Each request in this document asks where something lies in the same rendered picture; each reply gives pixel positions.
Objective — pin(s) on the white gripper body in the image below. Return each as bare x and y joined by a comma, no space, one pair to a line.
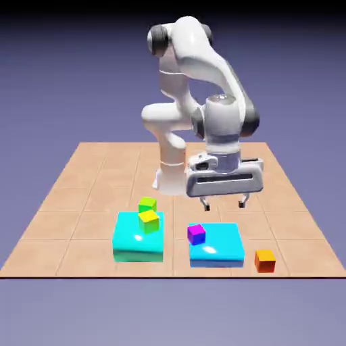
224,186

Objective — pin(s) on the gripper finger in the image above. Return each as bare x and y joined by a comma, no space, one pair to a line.
205,204
243,202

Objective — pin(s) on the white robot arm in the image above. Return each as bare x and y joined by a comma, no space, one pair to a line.
200,70

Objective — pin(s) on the small purple cube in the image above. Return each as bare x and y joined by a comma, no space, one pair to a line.
196,234

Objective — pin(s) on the small green cube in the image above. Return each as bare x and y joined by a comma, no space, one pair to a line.
147,203

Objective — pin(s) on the small yellow cube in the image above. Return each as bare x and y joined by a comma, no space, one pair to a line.
148,221

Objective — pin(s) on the small orange cube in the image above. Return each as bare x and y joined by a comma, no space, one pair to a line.
265,260

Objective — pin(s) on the large blue box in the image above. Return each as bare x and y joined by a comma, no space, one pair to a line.
221,246

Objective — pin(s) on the large turquoise box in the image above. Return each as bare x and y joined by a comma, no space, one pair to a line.
135,240

